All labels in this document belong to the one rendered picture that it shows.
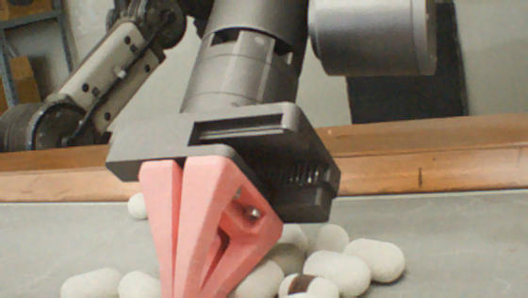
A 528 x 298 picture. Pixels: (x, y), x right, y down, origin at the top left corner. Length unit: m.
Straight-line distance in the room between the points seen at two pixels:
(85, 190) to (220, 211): 0.32
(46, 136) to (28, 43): 2.55
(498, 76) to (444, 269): 2.03
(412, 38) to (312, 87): 2.25
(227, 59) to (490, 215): 0.18
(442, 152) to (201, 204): 0.22
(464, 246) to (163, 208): 0.16
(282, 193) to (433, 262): 0.09
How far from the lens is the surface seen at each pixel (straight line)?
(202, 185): 0.29
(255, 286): 0.32
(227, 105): 0.32
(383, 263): 0.33
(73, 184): 0.62
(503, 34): 2.33
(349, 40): 0.34
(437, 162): 0.46
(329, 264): 0.32
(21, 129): 0.98
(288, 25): 0.36
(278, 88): 0.33
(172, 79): 2.91
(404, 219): 0.42
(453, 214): 0.41
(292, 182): 0.32
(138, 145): 0.32
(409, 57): 0.34
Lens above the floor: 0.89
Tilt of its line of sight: 14 degrees down
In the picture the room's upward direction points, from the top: 11 degrees counter-clockwise
